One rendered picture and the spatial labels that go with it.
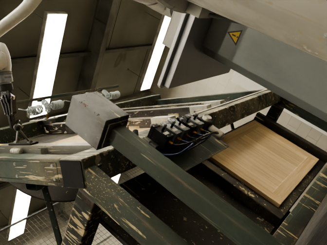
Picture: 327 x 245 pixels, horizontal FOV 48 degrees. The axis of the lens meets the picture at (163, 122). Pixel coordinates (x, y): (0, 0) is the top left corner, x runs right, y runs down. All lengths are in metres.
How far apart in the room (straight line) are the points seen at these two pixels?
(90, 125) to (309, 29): 1.06
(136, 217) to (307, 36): 1.04
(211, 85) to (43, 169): 6.39
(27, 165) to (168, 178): 0.66
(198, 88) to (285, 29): 7.60
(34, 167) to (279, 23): 1.37
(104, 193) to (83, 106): 0.30
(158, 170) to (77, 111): 0.35
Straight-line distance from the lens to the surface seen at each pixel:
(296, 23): 0.23
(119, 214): 1.27
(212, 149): 1.70
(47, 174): 1.49
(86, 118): 1.25
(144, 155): 1.15
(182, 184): 1.10
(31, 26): 5.59
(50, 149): 1.85
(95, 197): 1.32
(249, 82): 5.78
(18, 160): 1.62
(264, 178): 2.25
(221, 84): 7.57
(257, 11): 0.24
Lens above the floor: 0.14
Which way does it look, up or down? 24 degrees up
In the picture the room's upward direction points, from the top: 55 degrees counter-clockwise
